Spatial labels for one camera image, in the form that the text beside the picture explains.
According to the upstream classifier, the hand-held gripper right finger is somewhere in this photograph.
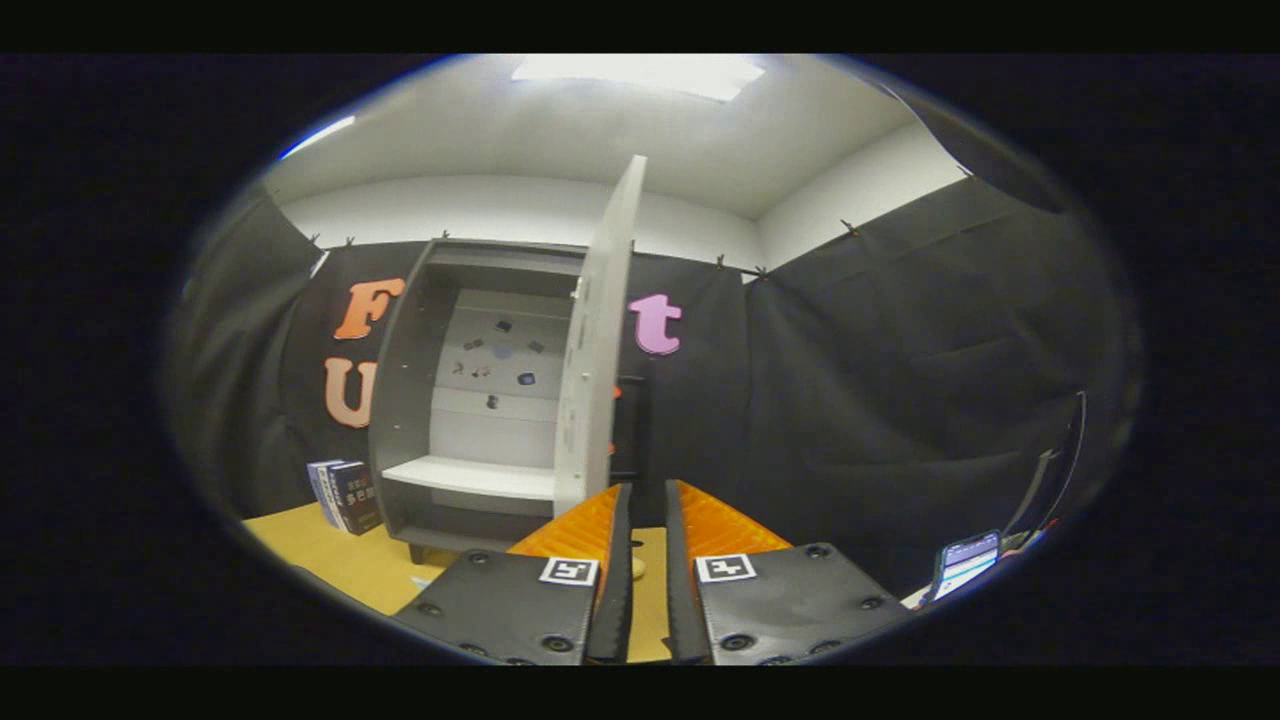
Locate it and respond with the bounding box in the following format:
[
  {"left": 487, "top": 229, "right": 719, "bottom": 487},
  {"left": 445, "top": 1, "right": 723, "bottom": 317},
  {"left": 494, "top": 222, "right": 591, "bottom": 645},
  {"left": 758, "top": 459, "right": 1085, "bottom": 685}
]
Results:
[{"left": 664, "top": 479, "right": 911, "bottom": 666}]

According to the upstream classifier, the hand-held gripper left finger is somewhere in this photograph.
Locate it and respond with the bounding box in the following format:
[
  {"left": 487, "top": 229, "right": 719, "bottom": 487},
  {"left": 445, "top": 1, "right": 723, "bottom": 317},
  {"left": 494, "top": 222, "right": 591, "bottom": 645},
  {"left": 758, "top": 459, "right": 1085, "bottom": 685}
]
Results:
[{"left": 390, "top": 483, "right": 634, "bottom": 666}]

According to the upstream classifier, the white cabinet door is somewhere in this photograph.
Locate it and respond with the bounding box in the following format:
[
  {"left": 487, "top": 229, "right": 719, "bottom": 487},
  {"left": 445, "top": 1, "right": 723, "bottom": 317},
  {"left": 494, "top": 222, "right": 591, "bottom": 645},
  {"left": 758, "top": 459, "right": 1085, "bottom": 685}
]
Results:
[{"left": 553, "top": 155, "right": 648, "bottom": 519}]

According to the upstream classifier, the white cabinet shelf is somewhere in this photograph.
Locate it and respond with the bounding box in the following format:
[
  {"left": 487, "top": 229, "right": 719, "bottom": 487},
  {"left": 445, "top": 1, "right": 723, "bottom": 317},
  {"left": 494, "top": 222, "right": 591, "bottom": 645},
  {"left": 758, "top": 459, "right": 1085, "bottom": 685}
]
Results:
[{"left": 382, "top": 455, "right": 557, "bottom": 501}]

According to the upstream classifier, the dark navy book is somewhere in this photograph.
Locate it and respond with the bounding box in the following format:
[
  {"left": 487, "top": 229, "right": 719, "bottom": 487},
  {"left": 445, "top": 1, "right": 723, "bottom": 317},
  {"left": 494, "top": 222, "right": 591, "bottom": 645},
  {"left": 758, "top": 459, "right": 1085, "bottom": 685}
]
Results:
[{"left": 328, "top": 460, "right": 383, "bottom": 536}]

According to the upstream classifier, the smartphone with lit screen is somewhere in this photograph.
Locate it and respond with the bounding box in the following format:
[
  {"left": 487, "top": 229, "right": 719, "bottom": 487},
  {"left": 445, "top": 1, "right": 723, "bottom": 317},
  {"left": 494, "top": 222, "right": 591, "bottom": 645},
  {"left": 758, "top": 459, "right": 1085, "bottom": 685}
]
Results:
[{"left": 935, "top": 530, "right": 1003, "bottom": 603}]

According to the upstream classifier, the grey cabinet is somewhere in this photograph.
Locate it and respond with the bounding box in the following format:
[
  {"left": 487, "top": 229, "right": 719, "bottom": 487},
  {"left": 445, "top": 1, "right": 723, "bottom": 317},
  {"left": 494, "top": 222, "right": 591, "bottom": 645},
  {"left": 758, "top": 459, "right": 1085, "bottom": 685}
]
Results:
[{"left": 368, "top": 238, "right": 591, "bottom": 566}]

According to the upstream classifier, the white spine book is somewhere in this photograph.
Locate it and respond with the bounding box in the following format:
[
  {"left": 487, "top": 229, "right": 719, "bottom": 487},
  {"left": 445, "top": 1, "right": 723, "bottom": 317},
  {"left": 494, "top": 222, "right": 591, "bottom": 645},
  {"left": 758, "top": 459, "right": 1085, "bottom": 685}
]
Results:
[{"left": 316, "top": 461, "right": 346, "bottom": 531}]

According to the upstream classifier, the black backdrop cloth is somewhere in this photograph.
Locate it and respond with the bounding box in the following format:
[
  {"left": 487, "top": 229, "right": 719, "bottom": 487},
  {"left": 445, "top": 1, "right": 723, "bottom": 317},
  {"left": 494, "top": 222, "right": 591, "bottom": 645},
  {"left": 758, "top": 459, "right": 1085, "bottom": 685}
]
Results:
[{"left": 165, "top": 90, "right": 1141, "bottom": 601}]

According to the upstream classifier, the black phone stand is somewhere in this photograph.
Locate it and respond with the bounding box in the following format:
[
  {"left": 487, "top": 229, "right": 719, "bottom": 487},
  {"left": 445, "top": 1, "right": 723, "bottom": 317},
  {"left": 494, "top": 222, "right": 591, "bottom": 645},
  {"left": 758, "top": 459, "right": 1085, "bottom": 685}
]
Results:
[{"left": 1003, "top": 390, "right": 1088, "bottom": 546}]

